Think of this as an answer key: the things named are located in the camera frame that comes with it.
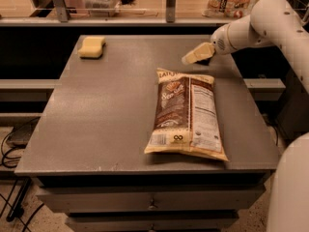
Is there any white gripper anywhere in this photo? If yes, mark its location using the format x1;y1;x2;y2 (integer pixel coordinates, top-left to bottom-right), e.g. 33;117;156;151
182;24;233;65

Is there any dark blue rxbar wrapper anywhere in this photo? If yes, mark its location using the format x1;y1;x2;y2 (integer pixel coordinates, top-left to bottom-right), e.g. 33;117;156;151
196;58;211;66

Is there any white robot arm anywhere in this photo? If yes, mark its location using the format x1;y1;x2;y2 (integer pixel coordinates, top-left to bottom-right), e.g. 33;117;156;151
183;0;309;232

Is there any yellow sponge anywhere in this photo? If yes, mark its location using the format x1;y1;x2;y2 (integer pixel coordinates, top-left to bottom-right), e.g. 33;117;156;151
78;36;105;59

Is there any brown chip bag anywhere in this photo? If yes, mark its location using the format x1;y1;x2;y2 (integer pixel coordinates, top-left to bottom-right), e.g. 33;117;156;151
144;69;228;161

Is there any clear plastic container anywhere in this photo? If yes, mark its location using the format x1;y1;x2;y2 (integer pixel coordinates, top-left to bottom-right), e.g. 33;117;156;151
83;0;120;17

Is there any grey drawer cabinet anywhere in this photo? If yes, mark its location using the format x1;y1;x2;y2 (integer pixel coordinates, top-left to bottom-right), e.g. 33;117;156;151
15;36;279;232

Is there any upper drawer knob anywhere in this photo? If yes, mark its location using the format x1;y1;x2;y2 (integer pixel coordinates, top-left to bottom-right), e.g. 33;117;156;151
148;199;157;211

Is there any metal shelf rack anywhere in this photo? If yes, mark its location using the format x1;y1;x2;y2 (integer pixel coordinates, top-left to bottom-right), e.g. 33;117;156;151
0;0;309;27

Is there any black power adapter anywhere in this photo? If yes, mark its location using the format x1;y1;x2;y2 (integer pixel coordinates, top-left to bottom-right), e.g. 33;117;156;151
6;124;36;148

